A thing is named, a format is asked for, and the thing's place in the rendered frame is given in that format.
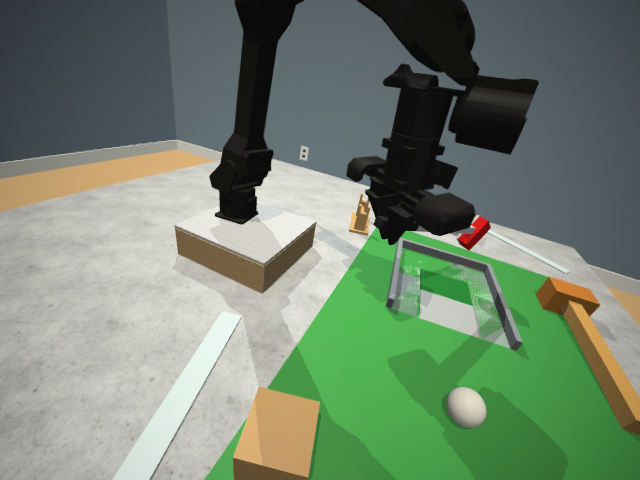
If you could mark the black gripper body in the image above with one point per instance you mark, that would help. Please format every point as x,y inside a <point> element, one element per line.
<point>405,172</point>

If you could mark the white flat strip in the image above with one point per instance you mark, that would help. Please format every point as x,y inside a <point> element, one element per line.
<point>153,443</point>
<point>556,266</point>

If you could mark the white ball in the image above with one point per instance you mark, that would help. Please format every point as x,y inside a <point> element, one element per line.
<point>466,407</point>

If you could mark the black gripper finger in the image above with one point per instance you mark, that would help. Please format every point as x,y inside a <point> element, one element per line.
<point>399,220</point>
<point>381,204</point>

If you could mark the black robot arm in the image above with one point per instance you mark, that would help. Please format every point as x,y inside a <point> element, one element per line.
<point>489,113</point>

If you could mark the red putter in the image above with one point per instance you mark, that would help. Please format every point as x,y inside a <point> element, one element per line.
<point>467,238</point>

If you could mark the green putting mat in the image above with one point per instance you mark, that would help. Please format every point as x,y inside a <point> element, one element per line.
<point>383,377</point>

